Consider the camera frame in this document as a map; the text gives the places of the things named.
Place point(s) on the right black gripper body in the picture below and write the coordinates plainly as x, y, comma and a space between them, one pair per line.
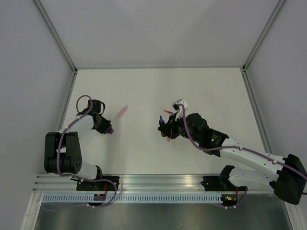
177, 128

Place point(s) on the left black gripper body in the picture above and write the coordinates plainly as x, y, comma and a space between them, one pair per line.
103, 126

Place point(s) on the dark purple pen cap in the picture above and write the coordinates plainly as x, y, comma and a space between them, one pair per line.
111, 131

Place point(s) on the black purple-tipped marker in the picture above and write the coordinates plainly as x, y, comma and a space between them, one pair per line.
161, 123

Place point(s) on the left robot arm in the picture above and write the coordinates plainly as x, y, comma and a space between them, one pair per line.
63, 154

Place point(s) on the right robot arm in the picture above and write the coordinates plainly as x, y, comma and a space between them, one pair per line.
286, 177

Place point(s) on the pink highlighter pen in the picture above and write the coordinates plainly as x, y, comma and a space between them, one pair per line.
122, 111

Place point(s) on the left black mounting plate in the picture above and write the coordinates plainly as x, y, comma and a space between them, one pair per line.
99, 186

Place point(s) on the black mounting plate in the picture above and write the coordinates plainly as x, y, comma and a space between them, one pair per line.
214, 183
99, 186

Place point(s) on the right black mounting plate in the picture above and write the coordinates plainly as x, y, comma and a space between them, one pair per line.
214, 183

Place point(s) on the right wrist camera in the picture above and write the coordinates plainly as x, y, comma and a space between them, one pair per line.
180, 107

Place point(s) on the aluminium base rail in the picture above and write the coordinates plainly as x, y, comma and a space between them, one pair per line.
130, 183

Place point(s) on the white slotted cable duct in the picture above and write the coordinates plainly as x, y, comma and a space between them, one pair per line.
136, 198

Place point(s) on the left aluminium frame post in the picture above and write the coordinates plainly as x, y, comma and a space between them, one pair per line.
51, 28

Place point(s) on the aluminium frame post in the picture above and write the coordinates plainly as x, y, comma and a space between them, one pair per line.
51, 28
272, 18

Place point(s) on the right aluminium frame post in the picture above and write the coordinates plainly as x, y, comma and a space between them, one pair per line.
272, 18

